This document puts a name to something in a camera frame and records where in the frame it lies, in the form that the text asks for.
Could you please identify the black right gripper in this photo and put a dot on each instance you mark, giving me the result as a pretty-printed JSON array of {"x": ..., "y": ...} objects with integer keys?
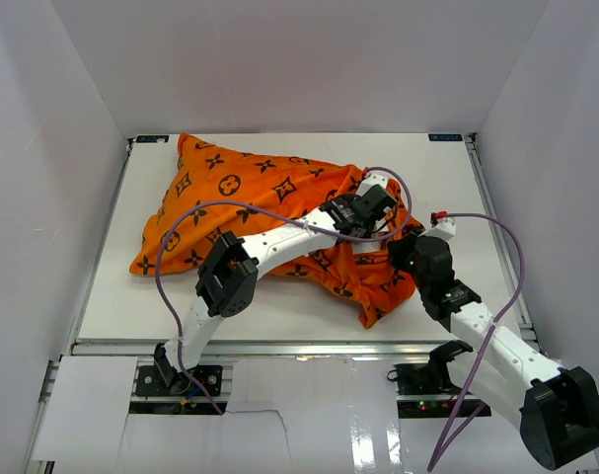
[{"x": 398, "y": 250}]

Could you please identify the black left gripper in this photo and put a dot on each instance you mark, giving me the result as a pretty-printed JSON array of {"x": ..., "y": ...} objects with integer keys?
[{"x": 348, "y": 198}]

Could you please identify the orange black patterned pillowcase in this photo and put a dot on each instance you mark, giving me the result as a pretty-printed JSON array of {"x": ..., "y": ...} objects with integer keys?
[{"x": 290, "y": 186}]

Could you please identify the white pillow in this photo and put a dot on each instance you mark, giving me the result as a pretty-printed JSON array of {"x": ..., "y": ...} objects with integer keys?
[{"x": 368, "y": 249}]

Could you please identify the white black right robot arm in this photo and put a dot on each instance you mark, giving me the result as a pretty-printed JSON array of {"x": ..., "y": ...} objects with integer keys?
[{"x": 555, "y": 409}]

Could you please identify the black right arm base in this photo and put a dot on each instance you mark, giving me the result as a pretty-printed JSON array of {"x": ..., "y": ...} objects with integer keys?
[{"x": 431, "y": 377}]

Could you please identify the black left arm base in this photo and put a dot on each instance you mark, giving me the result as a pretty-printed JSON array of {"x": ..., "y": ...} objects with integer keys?
[{"x": 150, "y": 383}]

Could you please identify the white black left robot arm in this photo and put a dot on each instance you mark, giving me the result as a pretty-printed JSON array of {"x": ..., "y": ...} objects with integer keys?
[{"x": 228, "y": 275}]

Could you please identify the right table corner label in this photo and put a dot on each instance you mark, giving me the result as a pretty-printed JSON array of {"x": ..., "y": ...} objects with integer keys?
[{"x": 445, "y": 137}]

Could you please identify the table corner label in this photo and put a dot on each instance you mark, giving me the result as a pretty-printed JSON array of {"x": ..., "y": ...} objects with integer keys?
[
  {"x": 445, "y": 137},
  {"x": 152, "y": 138}
]

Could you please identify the left table corner label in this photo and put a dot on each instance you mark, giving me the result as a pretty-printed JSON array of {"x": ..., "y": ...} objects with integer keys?
[{"x": 152, "y": 138}]

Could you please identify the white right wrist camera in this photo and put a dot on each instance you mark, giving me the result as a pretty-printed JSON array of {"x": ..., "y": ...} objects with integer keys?
[{"x": 442, "y": 226}]

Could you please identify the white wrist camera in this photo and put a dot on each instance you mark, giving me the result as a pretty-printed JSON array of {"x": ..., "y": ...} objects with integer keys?
[
  {"x": 372, "y": 178},
  {"x": 442, "y": 226}
]

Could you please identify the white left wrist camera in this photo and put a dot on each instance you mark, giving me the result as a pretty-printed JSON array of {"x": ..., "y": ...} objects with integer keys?
[{"x": 372, "y": 178}]

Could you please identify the aluminium table edge rail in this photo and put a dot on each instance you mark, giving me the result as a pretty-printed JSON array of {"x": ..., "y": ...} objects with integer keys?
[{"x": 268, "y": 349}]

